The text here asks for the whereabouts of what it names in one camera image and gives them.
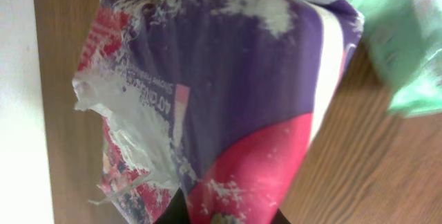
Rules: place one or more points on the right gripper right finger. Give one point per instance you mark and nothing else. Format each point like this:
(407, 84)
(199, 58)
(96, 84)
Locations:
(279, 218)

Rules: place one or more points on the mint green wipes pack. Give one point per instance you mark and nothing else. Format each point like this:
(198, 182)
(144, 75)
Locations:
(403, 38)

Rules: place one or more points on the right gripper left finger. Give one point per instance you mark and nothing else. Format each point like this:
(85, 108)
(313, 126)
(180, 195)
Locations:
(176, 212)

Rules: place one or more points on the red purple pads pack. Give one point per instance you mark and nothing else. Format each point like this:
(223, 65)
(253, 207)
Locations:
(218, 98)

